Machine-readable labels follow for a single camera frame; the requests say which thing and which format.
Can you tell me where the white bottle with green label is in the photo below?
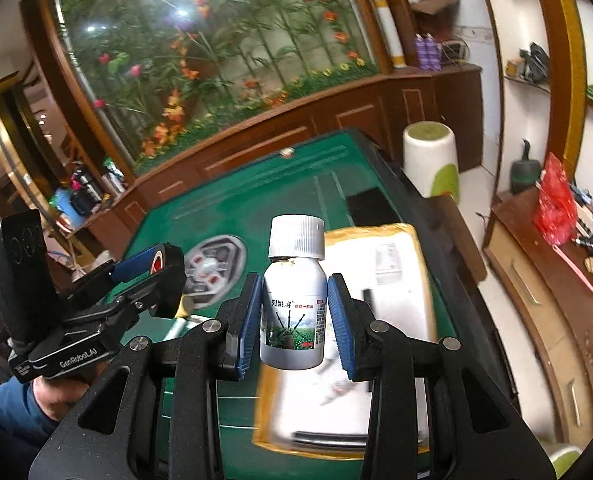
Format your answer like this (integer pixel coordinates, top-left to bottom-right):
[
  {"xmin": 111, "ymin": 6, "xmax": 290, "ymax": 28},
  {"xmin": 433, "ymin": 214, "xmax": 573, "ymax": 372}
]
[{"xmin": 260, "ymin": 214, "xmax": 327, "ymax": 370}]

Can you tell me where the person left hand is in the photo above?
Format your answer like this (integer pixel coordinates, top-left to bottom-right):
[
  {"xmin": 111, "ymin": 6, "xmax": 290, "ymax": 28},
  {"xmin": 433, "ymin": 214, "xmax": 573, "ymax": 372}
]
[{"xmin": 32, "ymin": 361, "xmax": 109, "ymax": 422}]

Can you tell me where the round mahjong table control panel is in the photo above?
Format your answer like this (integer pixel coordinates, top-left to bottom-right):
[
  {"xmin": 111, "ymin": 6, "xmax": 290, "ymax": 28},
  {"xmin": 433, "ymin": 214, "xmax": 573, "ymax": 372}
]
[{"xmin": 182, "ymin": 234, "xmax": 246, "ymax": 310}]

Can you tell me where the wooden side cabinet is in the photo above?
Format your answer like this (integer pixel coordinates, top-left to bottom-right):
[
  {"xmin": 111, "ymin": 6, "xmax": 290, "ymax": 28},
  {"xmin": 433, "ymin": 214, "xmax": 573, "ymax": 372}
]
[{"xmin": 483, "ymin": 188, "xmax": 593, "ymax": 448}]

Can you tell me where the white tray with yellow rim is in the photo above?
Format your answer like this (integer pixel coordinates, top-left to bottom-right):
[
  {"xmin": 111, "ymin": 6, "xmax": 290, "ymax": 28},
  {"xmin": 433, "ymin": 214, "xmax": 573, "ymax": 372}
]
[{"xmin": 252, "ymin": 223, "xmax": 440, "ymax": 460}]

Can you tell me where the red plastic bag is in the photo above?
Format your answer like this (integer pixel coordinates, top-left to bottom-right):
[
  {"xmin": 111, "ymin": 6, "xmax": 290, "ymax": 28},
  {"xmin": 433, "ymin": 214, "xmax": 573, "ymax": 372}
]
[{"xmin": 533, "ymin": 153, "xmax": 577, "ymax": 246}]

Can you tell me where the dark green kettle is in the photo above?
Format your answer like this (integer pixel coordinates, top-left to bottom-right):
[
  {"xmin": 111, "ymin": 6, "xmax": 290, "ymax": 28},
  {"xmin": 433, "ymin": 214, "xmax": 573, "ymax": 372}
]
[{"xmin": 510, "ymin": 139, "xmax": 542, "ymax": 195}]

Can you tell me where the white green stool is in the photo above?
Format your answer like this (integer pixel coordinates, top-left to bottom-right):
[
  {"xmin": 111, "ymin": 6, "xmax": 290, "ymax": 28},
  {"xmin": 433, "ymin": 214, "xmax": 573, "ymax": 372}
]
[{"xmin": 403, "ymin": 122, "xmax": 461, "ymax": 204}]

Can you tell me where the purple bottle pair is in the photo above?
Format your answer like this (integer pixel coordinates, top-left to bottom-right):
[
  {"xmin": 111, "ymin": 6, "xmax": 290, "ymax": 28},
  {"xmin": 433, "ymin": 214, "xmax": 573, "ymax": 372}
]
[{"xmin": 415, "ymin": 34, "xmax": 442, "ymax": 72}]

